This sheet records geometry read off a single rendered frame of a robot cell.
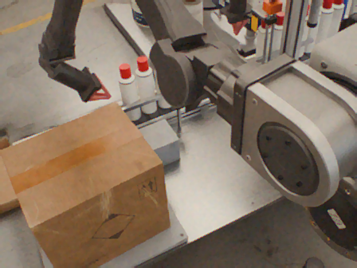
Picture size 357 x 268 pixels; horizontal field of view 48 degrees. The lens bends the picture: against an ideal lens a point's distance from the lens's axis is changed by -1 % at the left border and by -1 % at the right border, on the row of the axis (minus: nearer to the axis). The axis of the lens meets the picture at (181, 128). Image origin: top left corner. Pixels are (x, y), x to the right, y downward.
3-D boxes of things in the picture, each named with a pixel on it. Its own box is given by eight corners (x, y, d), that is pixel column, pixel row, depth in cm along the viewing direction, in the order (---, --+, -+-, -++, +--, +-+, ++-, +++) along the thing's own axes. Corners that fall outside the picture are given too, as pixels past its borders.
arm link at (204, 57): (216, 72, 50) (246, 63, 53) (169, 37, 56) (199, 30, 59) (204, 128, 56) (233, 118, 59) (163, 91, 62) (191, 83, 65)
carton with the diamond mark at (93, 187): (131, 167, 122) (116, 100, 102) (171, 226, 107) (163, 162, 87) (35, 214, 112) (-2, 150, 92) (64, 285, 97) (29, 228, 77)
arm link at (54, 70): (49, 80, 105) (60, 61, 105) (40, 70, 110) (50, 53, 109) (70, 89, 110) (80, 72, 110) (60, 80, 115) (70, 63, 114)
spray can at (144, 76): (153, 102, 137) (146, 52, 122) (159, 111, 134) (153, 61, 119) (139, 108, 135) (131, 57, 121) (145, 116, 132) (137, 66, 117)
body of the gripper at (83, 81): (90, 68, 119) (70, 57, 114) (101, 87, 113) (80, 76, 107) (76, 84, 121) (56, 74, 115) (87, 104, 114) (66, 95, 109)
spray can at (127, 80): (137, 108, 135) (129, 58, 120) (143, 118, 132) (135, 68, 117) (123, 114, 133) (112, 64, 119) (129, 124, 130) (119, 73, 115)
